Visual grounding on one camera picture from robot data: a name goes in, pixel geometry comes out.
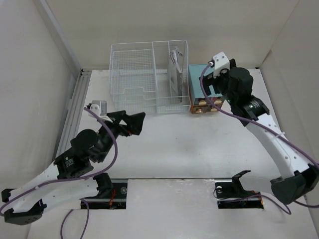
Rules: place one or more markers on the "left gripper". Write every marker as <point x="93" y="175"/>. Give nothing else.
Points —
<point x="135" y="122"/>

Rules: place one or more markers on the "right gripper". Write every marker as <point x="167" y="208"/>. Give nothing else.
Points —
<point x="209" y="79"/>

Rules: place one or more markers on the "grey Canon setup guide booklet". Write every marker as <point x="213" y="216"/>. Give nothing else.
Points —
<point x="175" y="82"/>

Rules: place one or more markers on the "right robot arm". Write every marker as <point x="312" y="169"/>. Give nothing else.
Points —
<point x="244" y="143"/>

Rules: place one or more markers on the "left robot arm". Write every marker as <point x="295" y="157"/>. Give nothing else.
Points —
<point x="67" y="178"/>

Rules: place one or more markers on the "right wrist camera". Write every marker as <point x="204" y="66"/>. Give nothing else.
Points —
<point x="219" y="62"/>

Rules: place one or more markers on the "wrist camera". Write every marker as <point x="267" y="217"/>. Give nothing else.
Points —
<point x="219" y="62"/>
<point x="99" y="108"/>

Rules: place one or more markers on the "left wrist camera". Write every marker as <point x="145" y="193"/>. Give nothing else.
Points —
<point x="99" y="108"/>

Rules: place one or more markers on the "white wire mesh organizer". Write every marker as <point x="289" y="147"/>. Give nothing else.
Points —
<point x="139" y="77"/>

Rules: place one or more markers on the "aluminium rail left side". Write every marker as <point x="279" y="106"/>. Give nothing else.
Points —
<point x="70" y="125"/>

